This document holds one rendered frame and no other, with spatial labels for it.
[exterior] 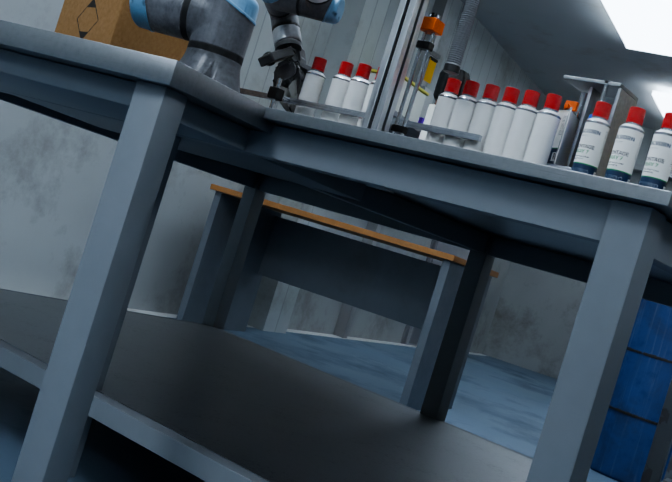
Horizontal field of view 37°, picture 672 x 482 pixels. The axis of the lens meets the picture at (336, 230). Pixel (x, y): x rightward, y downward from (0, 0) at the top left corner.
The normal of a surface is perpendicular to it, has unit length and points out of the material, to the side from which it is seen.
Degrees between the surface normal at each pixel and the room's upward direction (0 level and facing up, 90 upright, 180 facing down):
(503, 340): 90
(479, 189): 90
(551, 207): 90
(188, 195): 90
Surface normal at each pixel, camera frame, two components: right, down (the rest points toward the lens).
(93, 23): -0.69, -0.22
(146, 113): -0.43, -0.15
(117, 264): 0.85, 0.26
